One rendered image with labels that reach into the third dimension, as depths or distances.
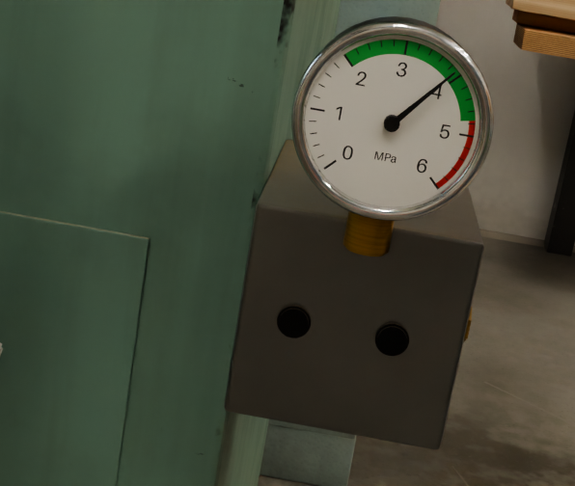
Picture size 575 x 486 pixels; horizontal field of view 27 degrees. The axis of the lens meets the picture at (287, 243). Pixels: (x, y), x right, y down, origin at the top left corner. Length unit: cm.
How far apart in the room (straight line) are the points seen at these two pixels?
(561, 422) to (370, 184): 159
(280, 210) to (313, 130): 4
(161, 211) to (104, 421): 9
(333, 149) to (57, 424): 18
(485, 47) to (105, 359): 246
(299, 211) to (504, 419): 151
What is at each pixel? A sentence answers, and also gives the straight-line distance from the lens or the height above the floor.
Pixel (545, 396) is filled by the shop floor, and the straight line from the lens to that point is 205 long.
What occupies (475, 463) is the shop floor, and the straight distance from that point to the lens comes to 175.
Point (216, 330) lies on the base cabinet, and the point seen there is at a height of 56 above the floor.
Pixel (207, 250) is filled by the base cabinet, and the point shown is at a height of 59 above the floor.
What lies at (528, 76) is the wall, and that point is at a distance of 291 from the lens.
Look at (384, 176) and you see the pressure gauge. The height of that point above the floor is 64.
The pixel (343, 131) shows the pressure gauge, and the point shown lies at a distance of 38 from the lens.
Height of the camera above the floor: 72
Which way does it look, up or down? 16 degrees down
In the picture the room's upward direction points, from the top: 10 degrees clockwise
